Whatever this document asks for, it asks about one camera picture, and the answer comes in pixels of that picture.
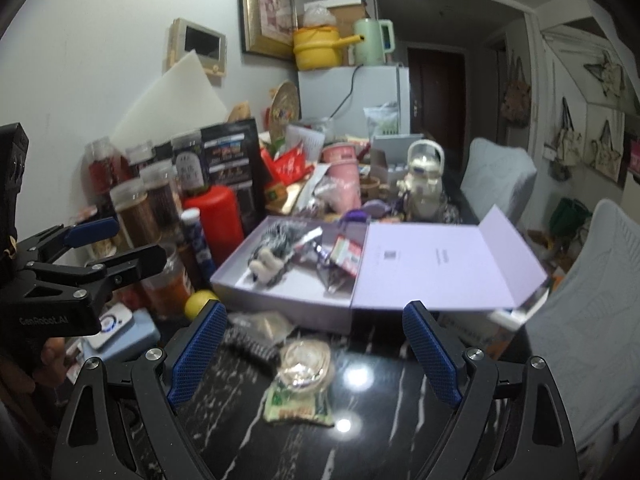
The red envelope packet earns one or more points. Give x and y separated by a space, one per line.
287 165

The white printed paper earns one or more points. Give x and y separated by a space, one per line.
307 140

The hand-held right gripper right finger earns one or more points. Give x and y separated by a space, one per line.
432 355

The black printed pouch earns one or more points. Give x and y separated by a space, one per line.
232 160

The large light blue covered chair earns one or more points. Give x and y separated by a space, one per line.
595 320

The white rounded device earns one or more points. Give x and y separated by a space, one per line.
115 325

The clear plastic bag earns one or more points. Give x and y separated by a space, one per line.
262 325

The green white pouch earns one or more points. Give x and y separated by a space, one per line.
382 120

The light blue case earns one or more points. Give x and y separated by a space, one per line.
142 335

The green bag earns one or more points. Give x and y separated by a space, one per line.
570 215

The pink bag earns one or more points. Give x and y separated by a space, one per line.
342 192

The clear plastic wrap bundle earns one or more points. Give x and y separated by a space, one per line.
319 15

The brown mug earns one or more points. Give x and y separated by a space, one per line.
371 187

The small light blue covered chair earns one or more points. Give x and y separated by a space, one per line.
497 180

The gingham dress plush doll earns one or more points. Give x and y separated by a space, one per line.
272 255

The wide jar with orange label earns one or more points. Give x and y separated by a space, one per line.
170 290

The white flat box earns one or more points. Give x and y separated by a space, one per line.
525 305

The red plastic canister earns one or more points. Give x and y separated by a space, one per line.
217 225

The purple ribbon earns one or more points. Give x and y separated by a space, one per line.
360 215

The beige wall intercom panel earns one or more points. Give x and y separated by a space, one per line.
200 45

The red white packet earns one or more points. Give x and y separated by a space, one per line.
347 255

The cream tote bag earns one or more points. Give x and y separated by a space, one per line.
607 155
567 145

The lavender gift box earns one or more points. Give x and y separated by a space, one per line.
425 270

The pink paper cup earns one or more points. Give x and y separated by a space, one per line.
340 157

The green yellow packet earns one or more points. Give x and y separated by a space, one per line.
297 405

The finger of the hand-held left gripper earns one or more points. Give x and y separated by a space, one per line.
135 262
92 232

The clear water kettle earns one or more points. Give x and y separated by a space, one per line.
422 175

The green electric kettle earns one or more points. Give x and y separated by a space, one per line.
372 42

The grey open box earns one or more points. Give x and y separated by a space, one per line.
400 147

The person's left hand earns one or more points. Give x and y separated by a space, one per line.
52 360

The black white gingham bow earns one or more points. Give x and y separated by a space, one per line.
250 347

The gold framed picture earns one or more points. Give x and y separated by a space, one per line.
270 7

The silver foil packet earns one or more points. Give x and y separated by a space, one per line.
307 239

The white mini fridge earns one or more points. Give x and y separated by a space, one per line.
380 90

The clear-lid jar of dark contents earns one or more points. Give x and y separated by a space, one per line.
140 155

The yellow pot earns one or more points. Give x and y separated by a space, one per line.
317 50

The brown hanging bag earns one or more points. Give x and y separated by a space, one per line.
517 95

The white foam board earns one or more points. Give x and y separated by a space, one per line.
175 105

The jar of red dried berries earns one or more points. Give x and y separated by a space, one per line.
102 167

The yellow lemon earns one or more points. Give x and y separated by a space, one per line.
197 305

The star shaped hanging bag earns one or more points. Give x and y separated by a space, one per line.
610 77

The jar of brown powder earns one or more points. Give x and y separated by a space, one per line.
135 215

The dark wooden door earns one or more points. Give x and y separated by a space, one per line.
435 95

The cardboard box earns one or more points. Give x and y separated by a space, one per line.
350 7

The blue tablet tube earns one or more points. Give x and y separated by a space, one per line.
200 247

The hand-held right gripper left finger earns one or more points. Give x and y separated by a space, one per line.
197 352

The tall jar with dark label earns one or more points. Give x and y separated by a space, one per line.
162 195

